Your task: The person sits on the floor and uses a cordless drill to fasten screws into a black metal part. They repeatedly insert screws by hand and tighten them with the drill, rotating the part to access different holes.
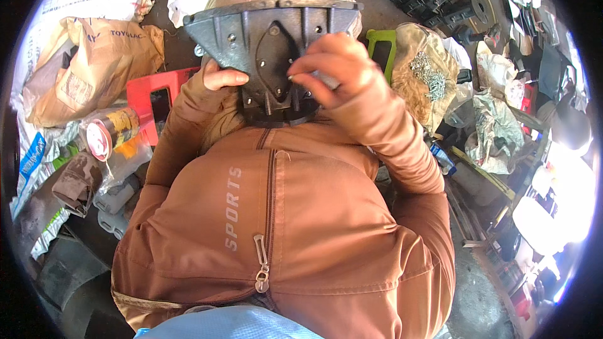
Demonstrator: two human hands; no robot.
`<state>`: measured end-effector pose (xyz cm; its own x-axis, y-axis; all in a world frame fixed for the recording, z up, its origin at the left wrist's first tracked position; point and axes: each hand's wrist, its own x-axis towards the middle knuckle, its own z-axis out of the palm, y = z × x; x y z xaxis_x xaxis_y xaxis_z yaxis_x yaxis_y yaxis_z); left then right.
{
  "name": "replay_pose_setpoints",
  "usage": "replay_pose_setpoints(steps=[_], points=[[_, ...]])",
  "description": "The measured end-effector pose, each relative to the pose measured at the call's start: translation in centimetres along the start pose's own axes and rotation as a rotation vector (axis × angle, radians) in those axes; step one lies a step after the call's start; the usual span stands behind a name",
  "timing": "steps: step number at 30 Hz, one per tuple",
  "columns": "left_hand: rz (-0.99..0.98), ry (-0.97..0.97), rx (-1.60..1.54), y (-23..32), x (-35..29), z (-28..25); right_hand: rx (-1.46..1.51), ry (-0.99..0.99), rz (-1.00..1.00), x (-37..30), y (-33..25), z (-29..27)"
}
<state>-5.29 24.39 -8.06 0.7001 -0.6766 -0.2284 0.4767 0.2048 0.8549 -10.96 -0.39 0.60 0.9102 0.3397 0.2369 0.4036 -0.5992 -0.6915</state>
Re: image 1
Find person's left hand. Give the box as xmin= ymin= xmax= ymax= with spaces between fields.
xmin=203 ymin=62 xmax=250 ymax=91

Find person's right hand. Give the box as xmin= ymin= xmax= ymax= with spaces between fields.
xmin=287 ymin=32 xmax=392 ymax=110

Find black cast metal housing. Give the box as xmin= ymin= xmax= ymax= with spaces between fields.
xmin=183 ymin=0 xmax=365 ymax=128

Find green plastic stool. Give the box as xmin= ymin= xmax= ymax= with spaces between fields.
xmin=365 ymin=29 xmax=398 ymax=86

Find dirty sack of screws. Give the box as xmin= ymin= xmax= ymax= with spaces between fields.
xmin=390 ymin=22 xmax=461 ymax=135

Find pile of metal screws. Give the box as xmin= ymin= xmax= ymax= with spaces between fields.
xmin=408 ymin=51 xmax=448 ymax=102

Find person's body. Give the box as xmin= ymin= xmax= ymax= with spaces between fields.
xmin=111 ymin=121 xmax=456 ymax=339

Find red plastic stool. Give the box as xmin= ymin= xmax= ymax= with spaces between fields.
xmin=126 ymin=66 xmax=202 ymax=147

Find crumpled grey plastic bag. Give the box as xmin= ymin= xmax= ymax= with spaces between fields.
xmin=464 ymin=89 xmax=526 ymax=175

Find clear plastic bag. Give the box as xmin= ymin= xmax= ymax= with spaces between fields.
xmin=79 ymin=107 xmax=155 ymax=195

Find brown paper sack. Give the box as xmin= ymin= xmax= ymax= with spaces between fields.
xmin=23 ymin=16 xmax=166 ymax=129

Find can with red white cap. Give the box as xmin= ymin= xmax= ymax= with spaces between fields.
xmin=86 ymin=107 xmax=142 ymax=162

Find grey plastic parts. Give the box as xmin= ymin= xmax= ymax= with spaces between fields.
xmin=93 ymin=174 xmax=142 ymax=241

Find cluttered shelf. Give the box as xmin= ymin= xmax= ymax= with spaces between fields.
xmin=443 ymin=0 xmax=596 ymax=335

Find white woven sack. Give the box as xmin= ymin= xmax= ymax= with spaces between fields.
xmin=11 ymin=0 xmax=155 ymax=106

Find blue white plastic bag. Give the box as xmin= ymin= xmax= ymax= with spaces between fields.
xmin=9 ymin=120 xmax=82 ymax=261

